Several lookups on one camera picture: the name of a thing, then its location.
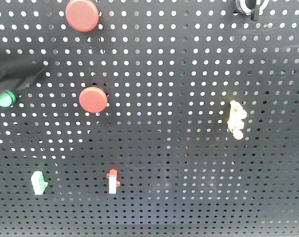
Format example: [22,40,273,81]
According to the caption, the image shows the red push button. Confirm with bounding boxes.
[79,86,108,113]
[65,0,99,32]

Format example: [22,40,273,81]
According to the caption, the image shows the white red rocker switch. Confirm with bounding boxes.
[107,169,120,194]

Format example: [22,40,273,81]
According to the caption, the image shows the black white rotary selector switch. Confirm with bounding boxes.
[235,0,269,21]

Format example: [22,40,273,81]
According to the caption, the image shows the upper red push button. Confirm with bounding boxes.
[65,0,99,32]

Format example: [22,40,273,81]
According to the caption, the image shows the white green rocker switch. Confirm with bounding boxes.
[31,171,48,195]

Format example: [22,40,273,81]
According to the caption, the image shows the green push button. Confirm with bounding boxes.
[0,90,17,108]

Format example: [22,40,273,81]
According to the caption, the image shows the black perforated pegboard panel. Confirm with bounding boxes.
[0,0,299,237]

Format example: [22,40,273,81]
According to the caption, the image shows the lower red push button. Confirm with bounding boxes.
[79,86,108,113]

